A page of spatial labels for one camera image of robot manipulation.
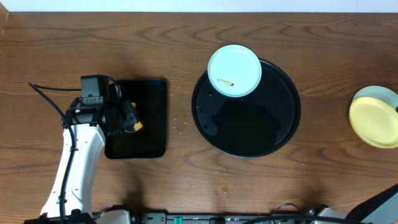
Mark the green and yellow sponge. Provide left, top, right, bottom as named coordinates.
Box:
left=124, top=103, right=143, bottom=133

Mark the light green plate with stain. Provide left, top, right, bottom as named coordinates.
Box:
left=207, top=45, right=262, bottom=98

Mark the yellow plate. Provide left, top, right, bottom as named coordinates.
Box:
left=349, top=96, right=397, bottom=149

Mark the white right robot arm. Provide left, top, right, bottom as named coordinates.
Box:
left=308, top=184, right=397, bottom=224

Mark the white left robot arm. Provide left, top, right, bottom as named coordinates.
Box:
left=28, top=100, right=137, bottom=223

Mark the rectangular black tray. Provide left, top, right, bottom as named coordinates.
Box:
left=104, top=80, right=167, bottom=159

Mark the round black tray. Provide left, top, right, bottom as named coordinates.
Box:
left=192, top=60, right=301, bottom=158

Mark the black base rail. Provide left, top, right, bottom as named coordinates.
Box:
left=93, top=212, right=318, bottom=224

